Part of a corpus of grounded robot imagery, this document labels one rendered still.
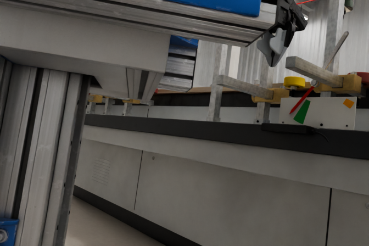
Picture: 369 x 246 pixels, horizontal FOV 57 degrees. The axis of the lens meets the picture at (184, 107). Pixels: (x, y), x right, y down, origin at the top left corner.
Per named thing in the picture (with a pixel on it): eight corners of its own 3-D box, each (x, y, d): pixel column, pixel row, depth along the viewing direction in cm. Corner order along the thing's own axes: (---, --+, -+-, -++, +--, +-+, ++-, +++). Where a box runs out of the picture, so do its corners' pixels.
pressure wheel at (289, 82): (305, 105, 129) (308, 76, 130) (284, 102, 129) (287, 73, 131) (298, 107, 137) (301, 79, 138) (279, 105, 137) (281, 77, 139)
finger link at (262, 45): (250, 63, 83) (254, 27, 84) (264, 69, 87) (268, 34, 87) (260, 62, 80) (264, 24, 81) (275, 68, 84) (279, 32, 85)
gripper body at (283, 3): (247, 25, 83) (253, -22, 84) (268, 35, 89) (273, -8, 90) (274, 20, 77) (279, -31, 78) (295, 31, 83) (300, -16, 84)
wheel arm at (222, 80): (222, 86, 106) (224, 73, 106) (214, 87, 108) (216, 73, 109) (298, 108, 133) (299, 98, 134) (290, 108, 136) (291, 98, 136)
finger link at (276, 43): (260, 62, 80) (264, 24, 81) (275, 68, 84) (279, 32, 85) (271, 61, 78) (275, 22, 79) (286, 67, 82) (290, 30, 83)
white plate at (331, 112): (353, 130, 99) (356, 96, 100) (277, 125, 119) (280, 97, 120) (354, 130, 99) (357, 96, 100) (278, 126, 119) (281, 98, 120)
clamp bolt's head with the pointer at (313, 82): (289, 115, 114) (318, 81, 108) (284, 111, 116) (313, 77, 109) (292, 116, 115) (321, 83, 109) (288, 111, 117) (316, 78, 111)
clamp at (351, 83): (353, 90, 101) (354, 73, 101) (311, 91, 111) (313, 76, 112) (361, 93, 105) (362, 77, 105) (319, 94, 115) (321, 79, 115)
